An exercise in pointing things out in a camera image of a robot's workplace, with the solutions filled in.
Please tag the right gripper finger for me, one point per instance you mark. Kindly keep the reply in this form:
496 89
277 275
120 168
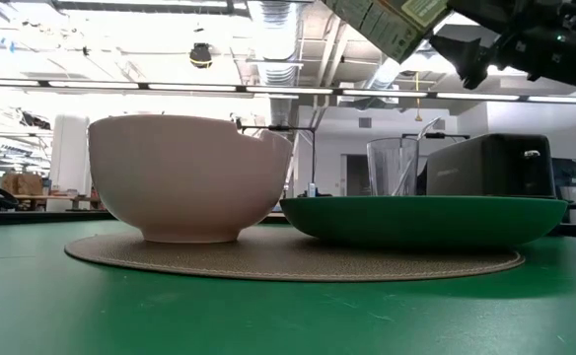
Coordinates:
485 9
465 59

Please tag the cereal box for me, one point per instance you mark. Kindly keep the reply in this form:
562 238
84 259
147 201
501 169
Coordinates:
386 24

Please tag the black toaster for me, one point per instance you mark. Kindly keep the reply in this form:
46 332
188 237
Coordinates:
490 167

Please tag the clear drinking glass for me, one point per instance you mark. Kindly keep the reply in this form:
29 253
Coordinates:
384 167

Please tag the green round plate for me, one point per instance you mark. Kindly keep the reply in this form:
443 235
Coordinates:
416 222

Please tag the long ceiling light strip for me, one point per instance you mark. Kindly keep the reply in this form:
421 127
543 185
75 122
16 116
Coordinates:
288 90

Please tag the black pole stand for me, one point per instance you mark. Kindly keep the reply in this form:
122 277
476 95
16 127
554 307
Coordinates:
313 158

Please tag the black ceiling-hung device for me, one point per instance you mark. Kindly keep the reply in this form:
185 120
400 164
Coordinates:
200 55

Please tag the tan round placemat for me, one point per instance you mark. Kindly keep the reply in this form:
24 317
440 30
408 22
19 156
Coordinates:
278 261

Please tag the white bowl with cereal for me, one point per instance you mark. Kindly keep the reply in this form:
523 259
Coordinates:
184 182

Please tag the white column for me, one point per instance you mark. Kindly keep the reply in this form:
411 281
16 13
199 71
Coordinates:
71 163

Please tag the cardboard boxes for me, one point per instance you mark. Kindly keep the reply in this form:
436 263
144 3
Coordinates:
21 184

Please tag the silver ventilation duct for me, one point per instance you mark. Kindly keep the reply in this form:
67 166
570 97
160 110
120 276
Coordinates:
278 49

